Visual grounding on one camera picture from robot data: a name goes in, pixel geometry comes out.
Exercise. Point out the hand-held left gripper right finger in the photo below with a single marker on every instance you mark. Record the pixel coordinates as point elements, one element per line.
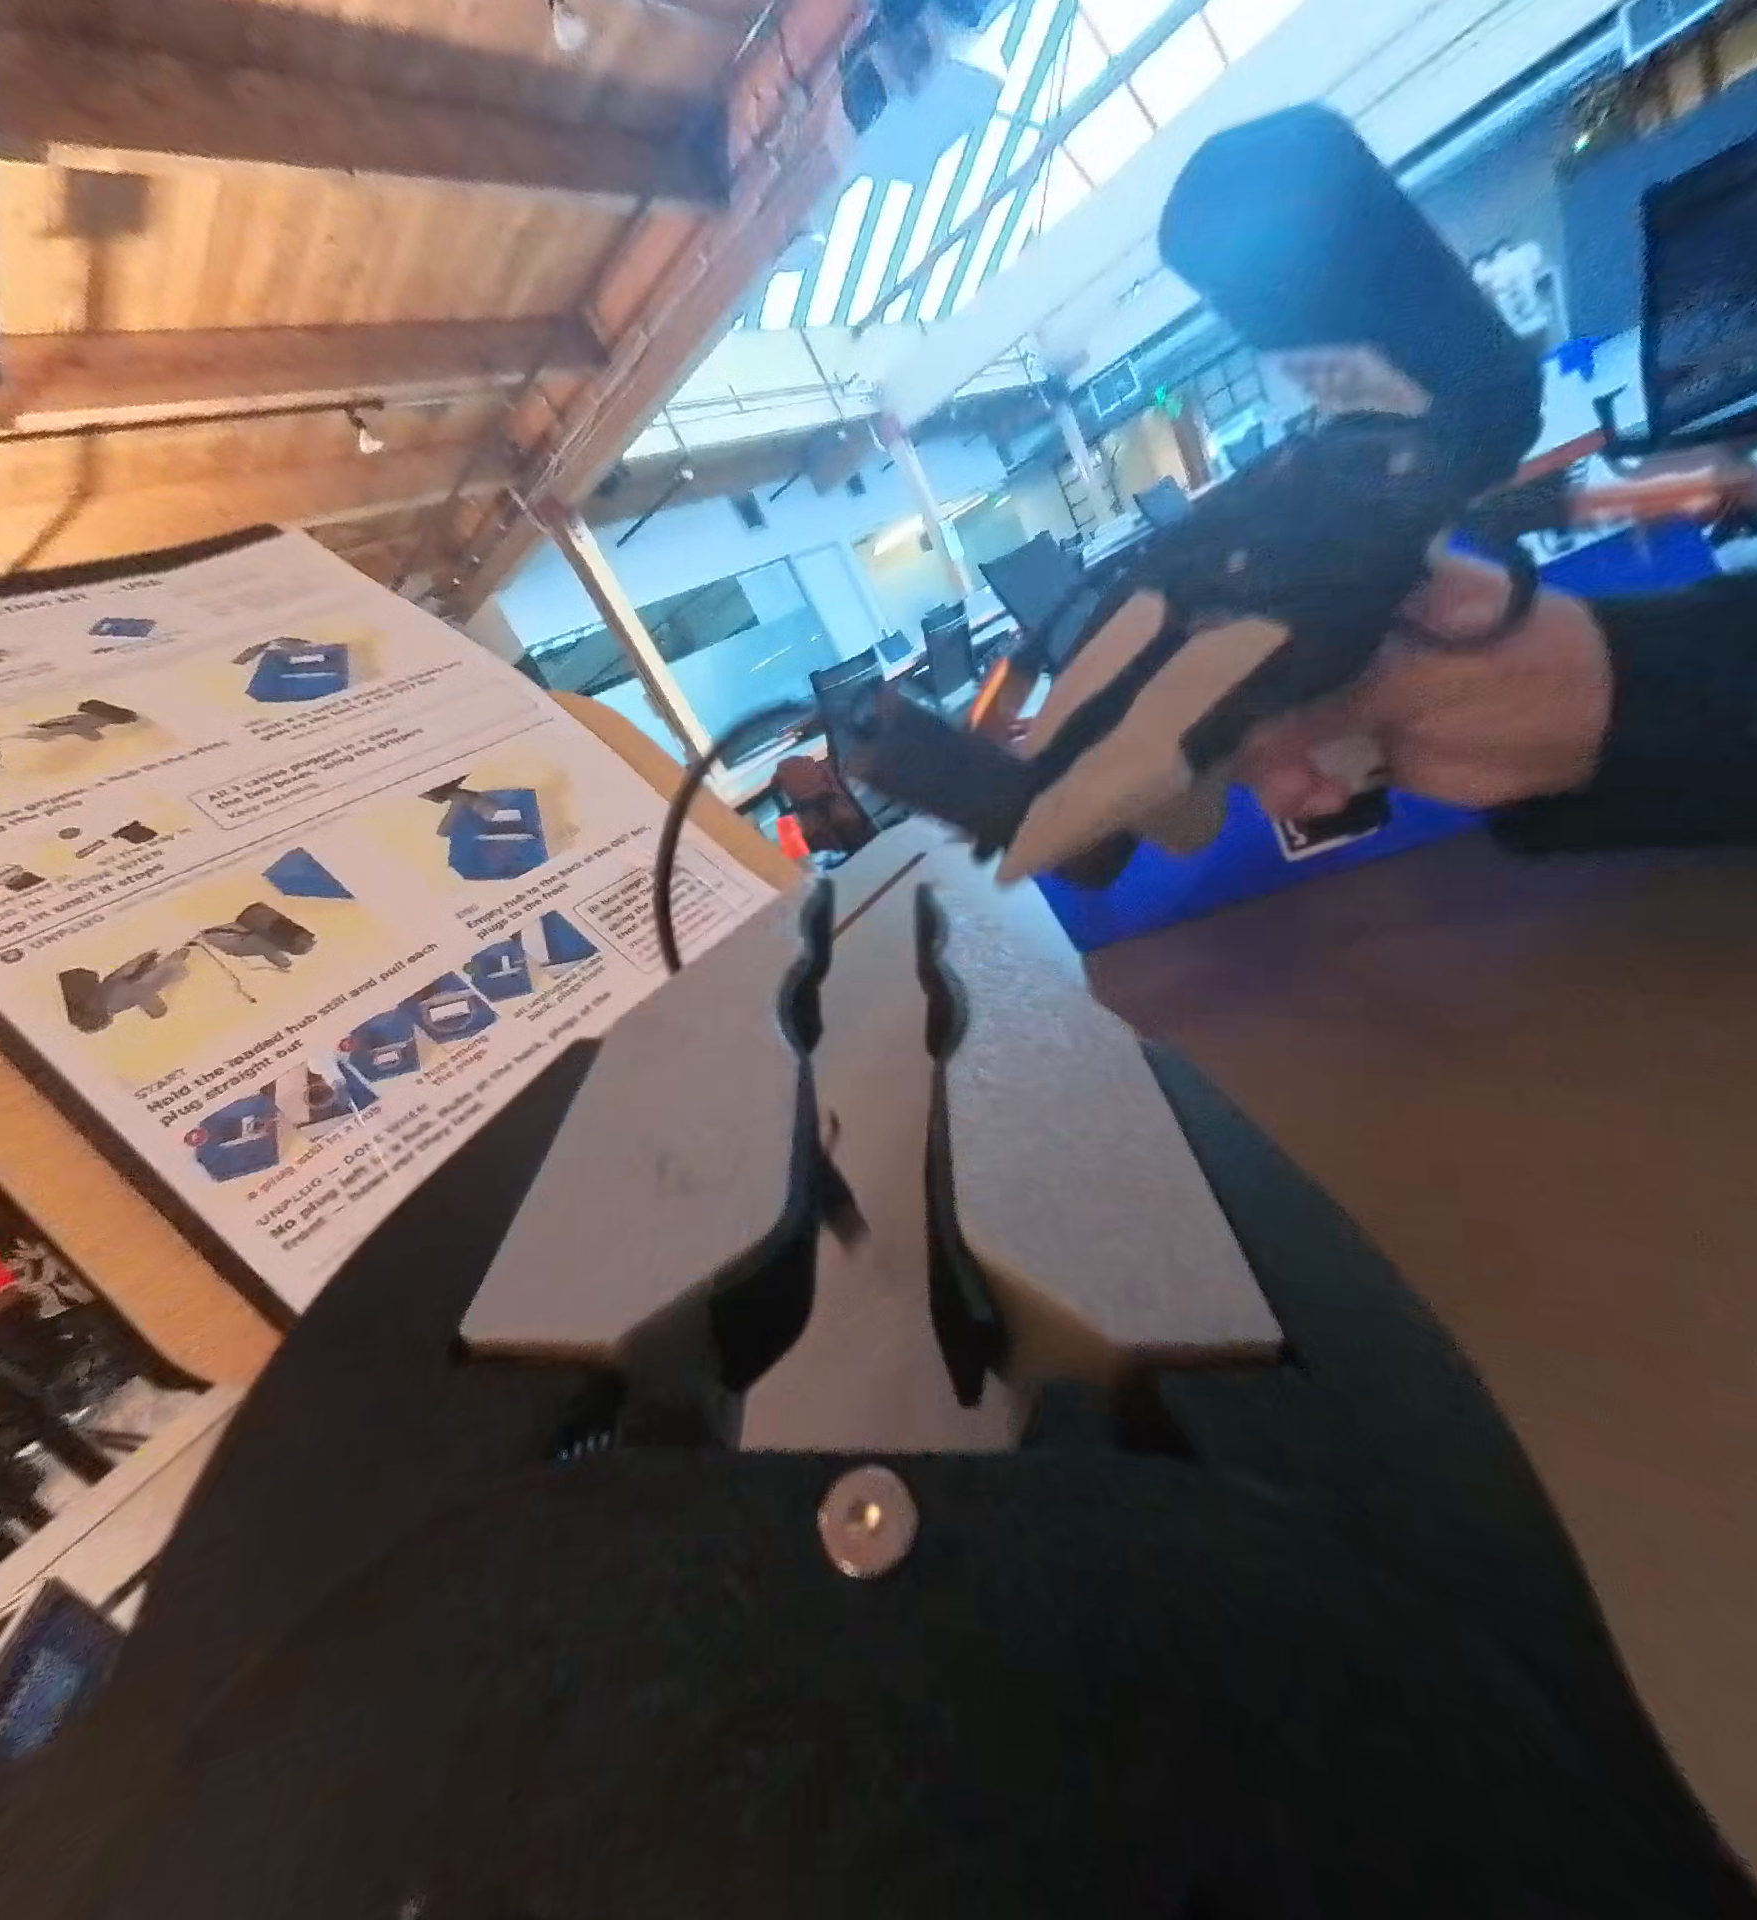
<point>1104,1184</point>

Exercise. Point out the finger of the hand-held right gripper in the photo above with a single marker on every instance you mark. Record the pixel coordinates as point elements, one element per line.
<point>1104,674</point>
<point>1120,810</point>

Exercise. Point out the printed instruction sheet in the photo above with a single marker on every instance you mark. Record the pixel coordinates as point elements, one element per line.
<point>293,901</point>

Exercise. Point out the blue plastic storage bin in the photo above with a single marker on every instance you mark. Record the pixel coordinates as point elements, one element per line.
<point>1193,884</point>

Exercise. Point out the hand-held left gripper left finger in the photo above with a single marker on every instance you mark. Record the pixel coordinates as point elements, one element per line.
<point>639,1184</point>

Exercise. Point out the person's right hand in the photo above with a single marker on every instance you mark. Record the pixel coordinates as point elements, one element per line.
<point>1493,720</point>

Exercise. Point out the black office chair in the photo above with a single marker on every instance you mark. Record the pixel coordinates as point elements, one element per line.
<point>1035,592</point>

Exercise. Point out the person's right forearm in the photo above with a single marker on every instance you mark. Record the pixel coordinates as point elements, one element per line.
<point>1718,705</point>

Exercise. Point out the black monitor screen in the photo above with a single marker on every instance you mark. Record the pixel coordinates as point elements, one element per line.
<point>1747,255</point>

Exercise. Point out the tan display board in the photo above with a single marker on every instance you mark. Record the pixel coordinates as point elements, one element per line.
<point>69,1201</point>

